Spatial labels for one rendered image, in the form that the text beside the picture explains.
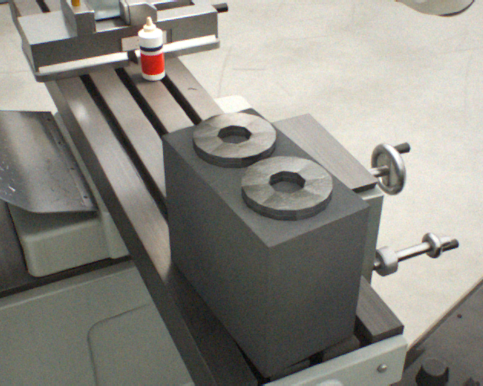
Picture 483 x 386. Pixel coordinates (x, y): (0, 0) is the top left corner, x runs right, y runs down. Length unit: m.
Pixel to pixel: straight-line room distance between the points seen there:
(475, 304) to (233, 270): 0.74
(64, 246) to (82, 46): 0.37
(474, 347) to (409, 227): 1.19
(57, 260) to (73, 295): 0.08
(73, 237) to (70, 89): 0.27
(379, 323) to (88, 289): 0.56
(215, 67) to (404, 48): 0.90
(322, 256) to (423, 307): 1.53
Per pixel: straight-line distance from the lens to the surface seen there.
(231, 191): 0.73
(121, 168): 1.10
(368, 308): 0.88
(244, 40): 3.61
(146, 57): 1.29
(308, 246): 0.70
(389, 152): 1.58
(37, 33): 1.36
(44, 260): 1.20
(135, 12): 1.34
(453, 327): 1.37
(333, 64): 3.42
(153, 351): 1.43
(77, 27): 1.33
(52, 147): 1.29
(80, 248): 1.21
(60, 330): 1.30
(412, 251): 1.59
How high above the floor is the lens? 1.57
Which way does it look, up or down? 37 degrees down
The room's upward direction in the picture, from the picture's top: straight up
